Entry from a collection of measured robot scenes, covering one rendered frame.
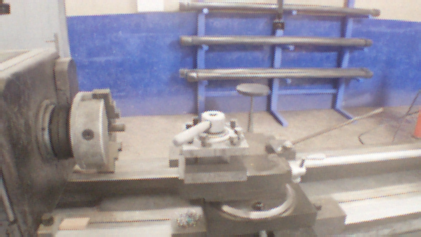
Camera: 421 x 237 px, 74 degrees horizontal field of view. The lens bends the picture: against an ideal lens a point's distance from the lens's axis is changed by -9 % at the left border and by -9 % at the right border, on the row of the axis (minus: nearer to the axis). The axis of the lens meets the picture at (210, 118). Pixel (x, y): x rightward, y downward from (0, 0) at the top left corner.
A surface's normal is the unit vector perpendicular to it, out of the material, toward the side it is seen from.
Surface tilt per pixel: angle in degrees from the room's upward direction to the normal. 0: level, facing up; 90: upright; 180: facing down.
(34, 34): 90
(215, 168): 0
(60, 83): 90
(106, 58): 90
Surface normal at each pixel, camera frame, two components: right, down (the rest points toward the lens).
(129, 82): 0.13, 0.36
